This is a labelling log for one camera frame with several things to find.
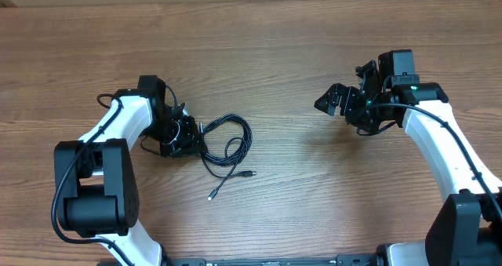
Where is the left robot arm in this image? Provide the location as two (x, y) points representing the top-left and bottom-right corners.
(51, 75), (206, 265)

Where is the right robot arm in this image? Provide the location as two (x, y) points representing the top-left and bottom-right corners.
(314, 49), (501, 266)

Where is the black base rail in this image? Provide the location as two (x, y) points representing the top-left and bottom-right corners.
(160, 253), (385, 266)

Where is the black USB cable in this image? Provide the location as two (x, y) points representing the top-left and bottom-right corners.
(199, 114), (257, 202)

